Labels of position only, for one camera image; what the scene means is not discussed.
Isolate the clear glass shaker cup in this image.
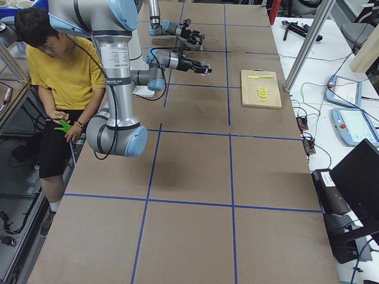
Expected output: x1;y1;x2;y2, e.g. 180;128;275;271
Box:
201;62;212;76

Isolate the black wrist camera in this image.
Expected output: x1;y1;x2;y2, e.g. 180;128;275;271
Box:
183;19;191;30

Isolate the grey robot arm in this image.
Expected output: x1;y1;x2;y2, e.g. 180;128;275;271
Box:
147;0;205;46
49;1;211;159

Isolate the black monitor on stand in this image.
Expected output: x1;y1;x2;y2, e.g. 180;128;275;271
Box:
328;138;378;263

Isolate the bamboo cutting board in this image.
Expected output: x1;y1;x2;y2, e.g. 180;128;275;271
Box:
240;70;282;109

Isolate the steel double jigger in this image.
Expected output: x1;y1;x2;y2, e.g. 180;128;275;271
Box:
199;34;205;50

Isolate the black box device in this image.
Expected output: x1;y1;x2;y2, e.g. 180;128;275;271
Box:
311;169;350;216

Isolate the light wooden board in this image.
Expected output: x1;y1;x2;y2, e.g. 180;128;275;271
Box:
350;29;378;73

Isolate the teach pendant with red button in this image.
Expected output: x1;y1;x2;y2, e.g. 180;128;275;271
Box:
332;108;378;147

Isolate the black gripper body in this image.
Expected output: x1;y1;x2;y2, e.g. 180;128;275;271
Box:
179;26;192;41
177;56;193;72

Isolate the aluminium frame post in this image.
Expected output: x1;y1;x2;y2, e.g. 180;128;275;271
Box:
284;0;336;92

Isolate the person in yellow shirt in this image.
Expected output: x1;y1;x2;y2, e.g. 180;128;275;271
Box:
15;7;105;237

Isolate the yellow plastic knife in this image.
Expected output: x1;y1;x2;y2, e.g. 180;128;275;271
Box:
247;75;274;79

